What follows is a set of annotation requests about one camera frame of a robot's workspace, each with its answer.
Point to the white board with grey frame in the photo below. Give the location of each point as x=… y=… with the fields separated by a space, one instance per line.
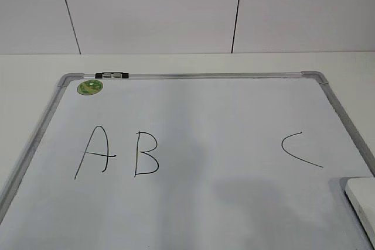
x=235 y=161

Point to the white board eraser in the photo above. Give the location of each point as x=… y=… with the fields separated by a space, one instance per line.
x=360 y=192

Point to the round green magnet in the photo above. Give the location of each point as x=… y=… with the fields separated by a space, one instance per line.
x=90 y=87

